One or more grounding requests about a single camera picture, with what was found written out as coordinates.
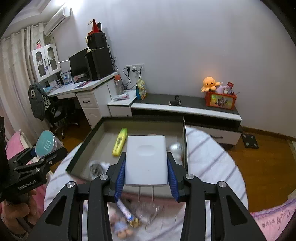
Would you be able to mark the white power adapter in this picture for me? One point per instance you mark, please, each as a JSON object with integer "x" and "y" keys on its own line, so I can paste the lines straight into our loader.
{"x": 146, "y": 166}

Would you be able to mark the black computer tower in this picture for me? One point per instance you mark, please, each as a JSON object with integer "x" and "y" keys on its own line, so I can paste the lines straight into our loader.
{"x": 99, "y": 63}

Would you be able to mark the red picture storage box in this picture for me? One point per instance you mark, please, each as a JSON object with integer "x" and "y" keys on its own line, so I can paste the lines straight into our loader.
{"x": 225, "y": 101}

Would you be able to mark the clear glass cup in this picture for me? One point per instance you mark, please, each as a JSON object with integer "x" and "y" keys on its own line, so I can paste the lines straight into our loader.
{"x": 146, "y": 212}

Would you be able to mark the person's left hand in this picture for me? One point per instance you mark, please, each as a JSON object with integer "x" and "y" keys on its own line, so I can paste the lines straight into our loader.
{"x": 10, "y": 213}

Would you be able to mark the yellow snack bag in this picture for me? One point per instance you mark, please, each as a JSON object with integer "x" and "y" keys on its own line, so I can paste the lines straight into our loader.
{"x": 141, "y": 90}

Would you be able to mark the pink pillow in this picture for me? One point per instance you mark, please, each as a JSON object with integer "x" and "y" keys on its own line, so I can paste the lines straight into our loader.
{"x": 14, "y": 145}

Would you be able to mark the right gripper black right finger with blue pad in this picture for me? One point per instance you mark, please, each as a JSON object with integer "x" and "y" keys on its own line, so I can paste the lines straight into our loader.
{"x": 230, "y": 220}

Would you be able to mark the pink quilt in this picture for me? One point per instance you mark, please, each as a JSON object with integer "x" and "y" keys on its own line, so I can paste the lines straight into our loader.
{"x": 273, "y": 221}

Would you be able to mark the blue gold tube box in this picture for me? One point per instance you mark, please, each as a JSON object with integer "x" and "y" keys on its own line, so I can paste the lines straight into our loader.
{"x": 131, "y": 219}

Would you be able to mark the white desk with drawers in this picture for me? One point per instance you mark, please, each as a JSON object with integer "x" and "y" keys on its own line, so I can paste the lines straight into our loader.
{"x": 93, "y": 96}

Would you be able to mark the orange octopus plush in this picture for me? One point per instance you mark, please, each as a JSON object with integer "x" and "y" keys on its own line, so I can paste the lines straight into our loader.
{"x": 209, "y": 84}

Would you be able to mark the black computer monitor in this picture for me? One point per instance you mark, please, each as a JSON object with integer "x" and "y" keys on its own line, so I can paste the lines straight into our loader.
{"x": 78, "y": 64}

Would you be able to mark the white wall socket strip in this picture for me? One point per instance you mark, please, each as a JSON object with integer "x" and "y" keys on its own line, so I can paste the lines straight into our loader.
{"x": 135, "y": 67}

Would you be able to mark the black jacket on chair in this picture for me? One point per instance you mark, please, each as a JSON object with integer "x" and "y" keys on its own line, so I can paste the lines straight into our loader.
{"x": 39, "y": 101}

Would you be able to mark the pig doll blue dress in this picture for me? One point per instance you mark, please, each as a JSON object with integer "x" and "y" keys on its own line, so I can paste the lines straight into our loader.
{"x": 119, "y": 225}

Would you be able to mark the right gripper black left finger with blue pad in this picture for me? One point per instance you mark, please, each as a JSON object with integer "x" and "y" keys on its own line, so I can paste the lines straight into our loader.
{"x": 62, "y": 220}

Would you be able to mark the white air conditioner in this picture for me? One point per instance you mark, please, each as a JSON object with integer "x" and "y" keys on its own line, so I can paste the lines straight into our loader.
{"x": 62, "y": 15}

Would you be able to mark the white striped bed sheet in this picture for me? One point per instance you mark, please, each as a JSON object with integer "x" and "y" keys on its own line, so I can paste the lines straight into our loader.
{"x": 207, "y": 161}

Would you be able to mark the black white low cabinet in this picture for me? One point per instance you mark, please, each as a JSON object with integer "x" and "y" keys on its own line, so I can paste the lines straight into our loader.
{"x": 223, "y": 125}

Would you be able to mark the beige curtain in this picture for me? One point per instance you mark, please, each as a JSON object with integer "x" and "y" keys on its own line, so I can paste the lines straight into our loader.
{"x": 16, "y": 77}

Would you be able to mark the yellow highlighter marker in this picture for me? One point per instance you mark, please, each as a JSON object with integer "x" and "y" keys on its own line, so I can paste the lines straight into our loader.
{"x": 120, "y": 142}

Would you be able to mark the white glass door cabinet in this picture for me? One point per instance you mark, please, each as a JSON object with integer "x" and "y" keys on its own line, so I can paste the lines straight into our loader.
{"x": 45, "y": 62}

